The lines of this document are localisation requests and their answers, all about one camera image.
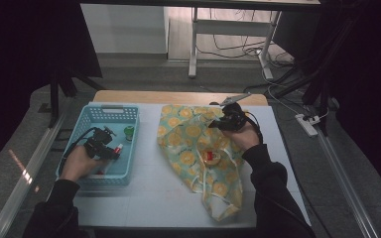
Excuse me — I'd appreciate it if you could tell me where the white table cover sheet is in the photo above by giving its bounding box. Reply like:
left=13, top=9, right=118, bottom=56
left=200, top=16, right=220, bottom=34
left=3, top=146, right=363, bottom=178
left=72, top=101, right=312, bottom=230

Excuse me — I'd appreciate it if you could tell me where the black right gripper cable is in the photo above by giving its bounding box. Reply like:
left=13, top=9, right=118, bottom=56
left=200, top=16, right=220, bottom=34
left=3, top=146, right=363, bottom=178
left=243, top=111, right=265, bottom=145

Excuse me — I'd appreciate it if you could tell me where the black metal stand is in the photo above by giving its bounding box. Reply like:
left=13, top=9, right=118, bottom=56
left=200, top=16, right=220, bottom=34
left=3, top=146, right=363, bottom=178
left=47, top=63, right=106, bottom=129
left=271, top=13, right=361, bottom=137

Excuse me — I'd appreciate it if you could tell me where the white cable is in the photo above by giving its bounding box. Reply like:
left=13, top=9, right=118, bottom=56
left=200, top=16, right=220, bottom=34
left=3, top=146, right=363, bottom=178
left=260, top=63, right=330, bottom=122

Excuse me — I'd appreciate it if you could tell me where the person's right hand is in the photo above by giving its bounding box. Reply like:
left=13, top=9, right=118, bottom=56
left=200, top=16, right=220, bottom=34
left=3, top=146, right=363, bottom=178
left=220, top=125, right=262, bottom=153

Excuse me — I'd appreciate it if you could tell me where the blue plastic basket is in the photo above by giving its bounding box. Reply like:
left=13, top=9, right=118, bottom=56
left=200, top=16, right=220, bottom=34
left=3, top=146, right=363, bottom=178
left=55, top=104, right=141, bottom=187

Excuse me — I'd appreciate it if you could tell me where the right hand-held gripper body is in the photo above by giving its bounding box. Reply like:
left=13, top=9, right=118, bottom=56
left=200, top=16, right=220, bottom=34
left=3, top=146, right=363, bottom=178
left=215, top=92, right=253, bottom=132

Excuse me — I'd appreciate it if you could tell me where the black floor cable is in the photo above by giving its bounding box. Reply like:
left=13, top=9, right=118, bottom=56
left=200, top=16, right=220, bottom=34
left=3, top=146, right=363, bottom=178
left=242, top=67, right=301, bottom=94

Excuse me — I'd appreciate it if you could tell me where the small green bottle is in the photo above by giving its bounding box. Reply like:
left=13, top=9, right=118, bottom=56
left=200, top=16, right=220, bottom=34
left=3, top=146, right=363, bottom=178
left=123, top=125, right=136, bottom=142

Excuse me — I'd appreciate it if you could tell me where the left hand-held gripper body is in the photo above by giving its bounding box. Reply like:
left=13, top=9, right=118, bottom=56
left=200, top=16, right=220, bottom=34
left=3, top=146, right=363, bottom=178
left=83, top=126, right=118, bottom=160

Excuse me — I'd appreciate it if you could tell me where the person's left hand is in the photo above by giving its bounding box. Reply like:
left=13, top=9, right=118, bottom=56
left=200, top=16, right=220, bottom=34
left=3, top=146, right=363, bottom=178
left=60, top=144, right=108, bottom=183

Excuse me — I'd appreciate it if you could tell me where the orange slice print tote bag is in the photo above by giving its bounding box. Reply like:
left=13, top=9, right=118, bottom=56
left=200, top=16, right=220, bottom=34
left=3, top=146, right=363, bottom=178
left=157, top=104, right=248, bottom=222

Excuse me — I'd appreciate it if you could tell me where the white power strip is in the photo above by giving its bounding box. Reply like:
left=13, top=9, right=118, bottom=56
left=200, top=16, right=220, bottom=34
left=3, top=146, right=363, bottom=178
left=294, top=113, right=321, bottom=138

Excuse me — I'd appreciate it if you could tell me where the round orange tin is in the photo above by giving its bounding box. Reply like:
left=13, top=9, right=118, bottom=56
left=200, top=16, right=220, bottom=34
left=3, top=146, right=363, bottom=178
left=200, top=149, right=223, bottom=167

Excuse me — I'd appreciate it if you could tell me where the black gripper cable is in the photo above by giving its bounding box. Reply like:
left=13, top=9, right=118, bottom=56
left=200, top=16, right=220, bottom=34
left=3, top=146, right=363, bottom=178
left=243, top=111, right=265, bottom=145
left=60, top=126, right=97, bottom=168

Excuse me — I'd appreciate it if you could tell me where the white metal desk frame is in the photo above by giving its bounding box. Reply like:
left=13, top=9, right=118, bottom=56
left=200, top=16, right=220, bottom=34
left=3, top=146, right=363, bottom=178
left=188, top=6, right=283, bottom=80

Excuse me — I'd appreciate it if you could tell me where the black curtain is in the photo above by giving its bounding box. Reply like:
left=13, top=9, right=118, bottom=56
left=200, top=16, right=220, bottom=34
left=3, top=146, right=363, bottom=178
left=0, top=0, right=103, bottom=178
left=320, top=0, right=381, bottom=206

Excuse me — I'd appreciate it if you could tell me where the white cabinet panel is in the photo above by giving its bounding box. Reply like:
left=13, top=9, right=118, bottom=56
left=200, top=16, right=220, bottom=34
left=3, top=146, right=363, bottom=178
left=79, top=3, right=171, bottom=55

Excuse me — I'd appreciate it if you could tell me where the aluminium floor rail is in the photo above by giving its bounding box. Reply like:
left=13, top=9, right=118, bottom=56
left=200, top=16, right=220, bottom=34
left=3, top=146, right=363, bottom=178
left=316, top=131, right=380, bottom=238
left=0, top=111, right=67, bottom=238

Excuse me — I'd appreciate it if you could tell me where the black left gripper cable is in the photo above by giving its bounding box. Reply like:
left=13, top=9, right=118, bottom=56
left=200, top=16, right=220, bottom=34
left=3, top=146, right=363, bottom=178
left=60, top=126, right=97, bottom=168

